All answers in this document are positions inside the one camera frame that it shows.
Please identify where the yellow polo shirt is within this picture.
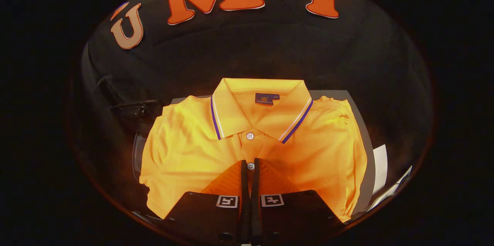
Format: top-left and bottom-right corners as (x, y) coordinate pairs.
(139, 78), (368, 223)

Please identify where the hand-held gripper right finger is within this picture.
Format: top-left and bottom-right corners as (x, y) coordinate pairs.
(250, 158), (344, 246)

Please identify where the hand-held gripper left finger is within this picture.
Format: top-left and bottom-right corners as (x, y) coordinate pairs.
(160, 159), (250, 246)

